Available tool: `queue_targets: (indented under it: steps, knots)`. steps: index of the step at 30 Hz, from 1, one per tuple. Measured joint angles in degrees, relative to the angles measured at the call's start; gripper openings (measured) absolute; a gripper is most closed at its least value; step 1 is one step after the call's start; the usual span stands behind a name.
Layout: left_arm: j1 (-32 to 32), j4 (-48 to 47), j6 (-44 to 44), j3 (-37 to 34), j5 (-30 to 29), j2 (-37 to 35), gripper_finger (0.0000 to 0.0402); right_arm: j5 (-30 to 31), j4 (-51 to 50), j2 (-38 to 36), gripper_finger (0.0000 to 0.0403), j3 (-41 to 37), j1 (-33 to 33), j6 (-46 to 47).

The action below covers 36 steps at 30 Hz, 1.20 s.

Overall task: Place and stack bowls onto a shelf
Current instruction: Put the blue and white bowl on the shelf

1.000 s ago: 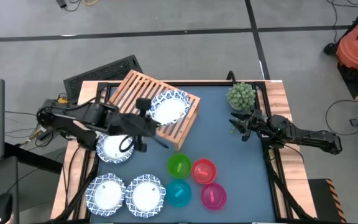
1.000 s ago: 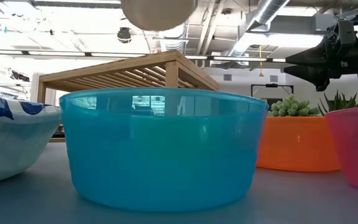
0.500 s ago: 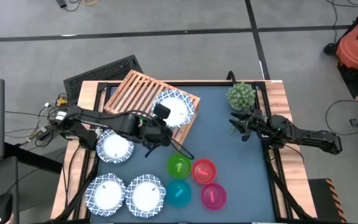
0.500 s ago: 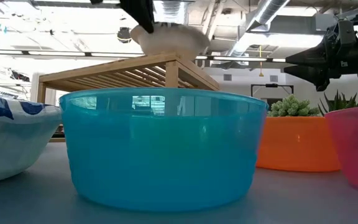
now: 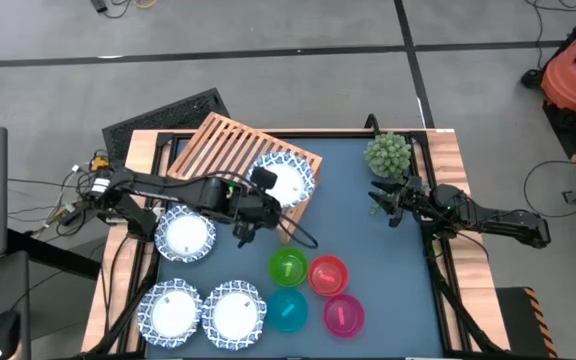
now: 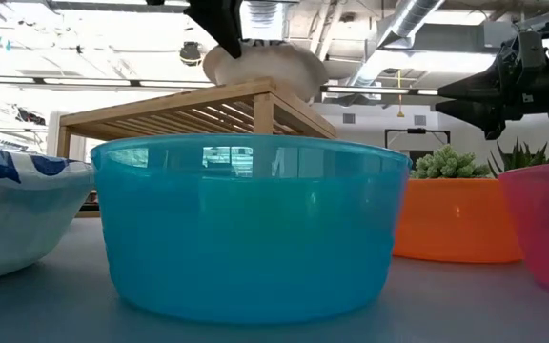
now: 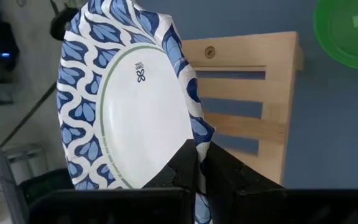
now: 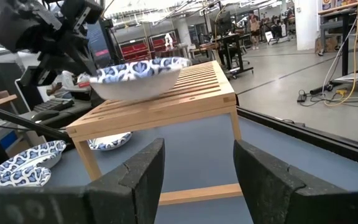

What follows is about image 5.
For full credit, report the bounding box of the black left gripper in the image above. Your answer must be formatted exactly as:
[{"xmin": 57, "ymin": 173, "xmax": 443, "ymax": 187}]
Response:
[{"xmin": 227, "ymin": 188, "xmax": 283, "ymax": 250}]

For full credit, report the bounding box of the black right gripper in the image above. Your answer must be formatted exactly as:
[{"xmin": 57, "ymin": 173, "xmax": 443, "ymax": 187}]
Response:
[{"xmin": 367, "ymin": 175, "xmax": 437, "ymax": 229}]

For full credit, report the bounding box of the blue patterned paper bowl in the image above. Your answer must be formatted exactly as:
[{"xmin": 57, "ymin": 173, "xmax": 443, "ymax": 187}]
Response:
[
  {"xmin": 136, "ymin": 278, "xmax": 204, "ymax": 350},
  {"xmin": 246, "ymin": 150, "xmax": 317, "ymax": 209},
  {"xmin": 200, "ymin": 279, "xmax": 268, "ymax": 352},
  {"xmin": 153, "ymin": 204, "xmax": 218, "ymax": 264}
]

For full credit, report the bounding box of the red plastic bowl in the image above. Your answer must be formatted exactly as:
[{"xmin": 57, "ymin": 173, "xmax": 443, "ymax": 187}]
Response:
[{"xmin": 307, "ymin": 254, "xmax": 350, "ymax": 297}]

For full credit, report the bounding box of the slatted wooden shelf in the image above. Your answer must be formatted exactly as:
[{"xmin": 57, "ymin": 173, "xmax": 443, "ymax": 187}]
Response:
[{"xmin": 166, "ymin": 111, "xmax": 324, "ymax": 246}]

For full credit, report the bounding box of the green plastic bowl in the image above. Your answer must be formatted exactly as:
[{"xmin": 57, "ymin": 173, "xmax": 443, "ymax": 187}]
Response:
[{"xmin": 267, "ymin": 247, "xmax": 310, "ymax": 289}]

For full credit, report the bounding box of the blue table mat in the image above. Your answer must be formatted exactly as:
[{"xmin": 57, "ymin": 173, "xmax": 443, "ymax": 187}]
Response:
[{"xmin": 145, "ymin": 137, "xmax": 447, "ymax": 359}]

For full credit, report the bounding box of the cyan plastic bowl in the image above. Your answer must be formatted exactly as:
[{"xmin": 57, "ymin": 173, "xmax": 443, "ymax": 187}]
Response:
[{"xmin": 266, "ymin": 288, "xmax": 310, "ymax": 334}]

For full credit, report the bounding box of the pink plastic bowl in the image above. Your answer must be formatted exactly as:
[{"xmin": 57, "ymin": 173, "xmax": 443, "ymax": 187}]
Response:
[{"xmin": 323, "ymin": 293, "xmax": 367, "ymax": 340}]

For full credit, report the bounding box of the orange vacuum cleaner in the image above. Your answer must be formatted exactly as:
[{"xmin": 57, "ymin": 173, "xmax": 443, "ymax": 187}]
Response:
[{"xmin": 520, "ymin": 2, "xmax": 576, "ymax": 119}]

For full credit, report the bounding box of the black computer mouse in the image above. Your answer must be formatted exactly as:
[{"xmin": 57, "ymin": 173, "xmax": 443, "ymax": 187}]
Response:
[{"xmin": 0, "ymin": 309, "xmax": 22, "ymax": 360}]

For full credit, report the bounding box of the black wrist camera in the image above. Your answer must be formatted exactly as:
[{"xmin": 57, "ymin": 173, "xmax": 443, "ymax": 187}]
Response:
[{"xmin": 251, "ymin": 167, "xmax": 278, "ymax": 192}]

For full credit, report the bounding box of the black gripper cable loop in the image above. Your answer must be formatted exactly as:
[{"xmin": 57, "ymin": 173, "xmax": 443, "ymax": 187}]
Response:
[{"xmin": 276, "ymin": 213, "xmax": 320, "ymax": 250}]

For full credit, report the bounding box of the wooden table with black frame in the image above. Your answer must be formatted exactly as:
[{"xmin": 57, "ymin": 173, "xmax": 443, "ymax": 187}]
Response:
[{"xmin": 81, "ymin": 127, "xmax": 512, "ymax": 357}]

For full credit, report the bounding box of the black diagonal frame strut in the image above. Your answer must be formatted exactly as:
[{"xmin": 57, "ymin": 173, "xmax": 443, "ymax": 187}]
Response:
[
  {"xmin": 87, "ymin": 234, "xmax": 162, "ymax": 357},
  {"xmin": 425, "ymin": 234, "xmax": 507, "ymax": 355}
]

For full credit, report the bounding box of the black floor cable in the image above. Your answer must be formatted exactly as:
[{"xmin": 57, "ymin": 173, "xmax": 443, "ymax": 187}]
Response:
[{"xmin": 522, "ymin": 159, "xmax": 576, "ymax": 219}]

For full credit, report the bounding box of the black vacuum cleaner cable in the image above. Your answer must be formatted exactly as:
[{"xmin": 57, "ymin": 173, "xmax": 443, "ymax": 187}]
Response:
[{"xmin": 525, "ymin": 0, "xmax": 576, "ymax": 71}]

